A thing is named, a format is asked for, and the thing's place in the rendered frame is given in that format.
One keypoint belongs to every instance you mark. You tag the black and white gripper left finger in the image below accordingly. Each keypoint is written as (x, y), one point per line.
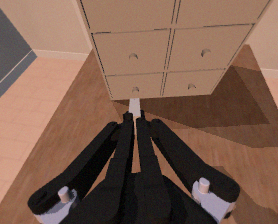
(55, 200)

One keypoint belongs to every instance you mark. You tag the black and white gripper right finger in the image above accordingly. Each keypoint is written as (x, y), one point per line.
(212, 190)

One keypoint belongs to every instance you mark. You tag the beige small chest of drawers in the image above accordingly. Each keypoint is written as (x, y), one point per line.
(172, 27)

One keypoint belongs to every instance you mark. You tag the tan wooden drawer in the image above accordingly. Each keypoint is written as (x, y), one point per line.
(103, 14)
(191, 82)
(204, 11)
(132, 51)
(141, 85)
(217, 44)

